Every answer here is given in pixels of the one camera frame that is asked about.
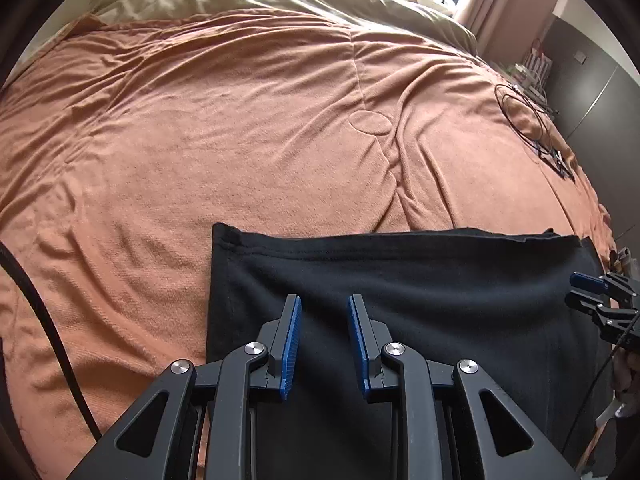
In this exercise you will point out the orange blanket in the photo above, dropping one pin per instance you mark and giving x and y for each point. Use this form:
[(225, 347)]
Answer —
[(200, 135)]

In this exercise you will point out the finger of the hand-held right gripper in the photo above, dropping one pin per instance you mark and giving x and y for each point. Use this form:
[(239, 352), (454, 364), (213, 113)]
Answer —
[(582, 302), (590, 281)]

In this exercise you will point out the black garment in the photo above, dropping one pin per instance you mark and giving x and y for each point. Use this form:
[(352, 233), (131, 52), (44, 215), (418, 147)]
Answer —
[(450, 285)]

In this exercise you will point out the person's right hand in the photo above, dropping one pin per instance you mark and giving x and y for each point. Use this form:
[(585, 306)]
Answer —
[(626, 375)]

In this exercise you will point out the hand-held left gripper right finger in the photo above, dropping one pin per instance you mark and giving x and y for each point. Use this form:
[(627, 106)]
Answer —
[(360, 345)]

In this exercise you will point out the red striped paper bag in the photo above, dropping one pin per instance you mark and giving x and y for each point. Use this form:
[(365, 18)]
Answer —
[(540, 62)]

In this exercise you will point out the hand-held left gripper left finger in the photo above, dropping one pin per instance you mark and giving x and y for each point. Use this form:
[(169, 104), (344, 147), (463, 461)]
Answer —
[(290, 350)]

